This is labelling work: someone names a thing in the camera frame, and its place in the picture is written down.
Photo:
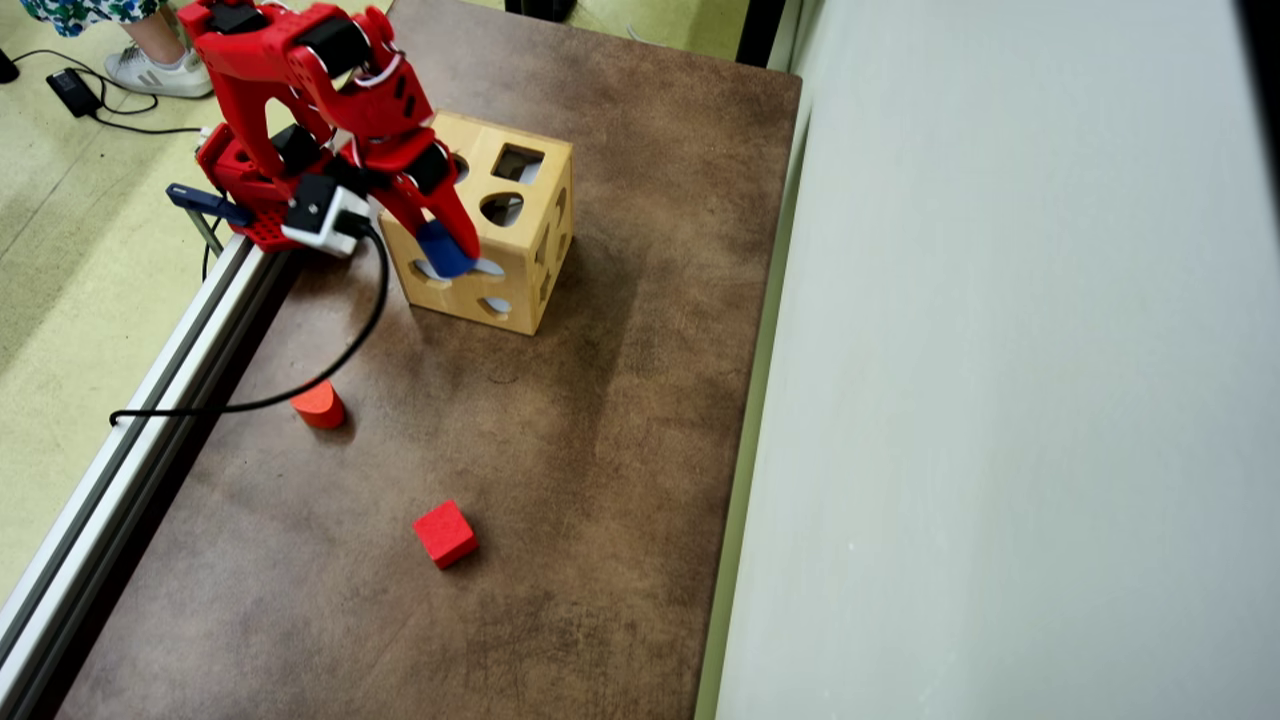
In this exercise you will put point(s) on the dark vertical post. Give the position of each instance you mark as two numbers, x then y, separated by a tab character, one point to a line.
762	30

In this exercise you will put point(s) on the white sneaker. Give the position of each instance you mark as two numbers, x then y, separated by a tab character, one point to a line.
160	75

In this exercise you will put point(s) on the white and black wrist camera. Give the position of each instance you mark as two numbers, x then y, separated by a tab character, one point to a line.
322	215

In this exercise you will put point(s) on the red cube block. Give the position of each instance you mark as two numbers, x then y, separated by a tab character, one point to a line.
445	533

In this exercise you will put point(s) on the blue cylinder block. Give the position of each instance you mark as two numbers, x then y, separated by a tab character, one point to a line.
440	258

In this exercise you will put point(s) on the blue clamp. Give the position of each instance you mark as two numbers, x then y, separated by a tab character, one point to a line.
205	203

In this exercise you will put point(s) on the red robot arm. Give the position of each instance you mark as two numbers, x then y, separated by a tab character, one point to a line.
250	60

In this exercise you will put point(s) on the black object on floor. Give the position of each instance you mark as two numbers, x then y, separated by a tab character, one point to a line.
540	8

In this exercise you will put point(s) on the person's bare leg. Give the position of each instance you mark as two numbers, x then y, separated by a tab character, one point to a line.
155	38

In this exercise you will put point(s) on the aluminium profile rail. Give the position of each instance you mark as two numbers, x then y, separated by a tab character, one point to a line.
120	470

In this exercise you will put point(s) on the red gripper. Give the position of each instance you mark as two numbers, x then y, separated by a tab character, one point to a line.
437	203

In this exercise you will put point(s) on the black power adapter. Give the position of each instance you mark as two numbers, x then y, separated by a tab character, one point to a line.
73	92

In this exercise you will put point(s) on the wooden shape sorter box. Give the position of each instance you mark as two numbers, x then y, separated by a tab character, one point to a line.
455	310

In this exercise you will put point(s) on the floral patterned skirt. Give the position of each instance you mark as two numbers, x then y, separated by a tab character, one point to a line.
80	12

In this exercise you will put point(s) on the small black floor object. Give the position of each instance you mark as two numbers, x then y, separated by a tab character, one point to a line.
7	66

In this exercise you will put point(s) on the orange rounded wooden block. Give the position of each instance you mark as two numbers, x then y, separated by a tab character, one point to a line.
320	405

